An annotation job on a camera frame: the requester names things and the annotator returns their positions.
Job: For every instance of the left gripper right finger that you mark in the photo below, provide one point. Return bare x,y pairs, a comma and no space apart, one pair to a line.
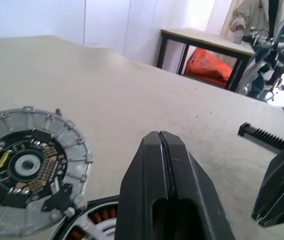
194,190

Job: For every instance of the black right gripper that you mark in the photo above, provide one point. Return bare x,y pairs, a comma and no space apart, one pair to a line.
261,137

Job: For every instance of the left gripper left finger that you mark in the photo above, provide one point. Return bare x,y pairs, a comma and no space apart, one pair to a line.
141,180

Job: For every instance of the motor stator with copper windings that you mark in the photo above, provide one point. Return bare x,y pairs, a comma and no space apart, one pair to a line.
99,215

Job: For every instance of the silver motor cover with circuit board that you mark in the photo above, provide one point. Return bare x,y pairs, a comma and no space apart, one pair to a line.
64,140

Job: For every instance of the bystander bare hand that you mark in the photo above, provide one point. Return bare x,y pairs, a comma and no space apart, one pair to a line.
239,23

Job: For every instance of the orange bag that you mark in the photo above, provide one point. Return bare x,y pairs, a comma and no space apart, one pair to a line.
206,67

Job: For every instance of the person in beige coat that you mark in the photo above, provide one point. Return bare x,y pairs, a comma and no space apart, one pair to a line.
251,10

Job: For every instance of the beige table with black frame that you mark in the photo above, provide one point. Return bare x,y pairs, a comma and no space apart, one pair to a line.
206,40

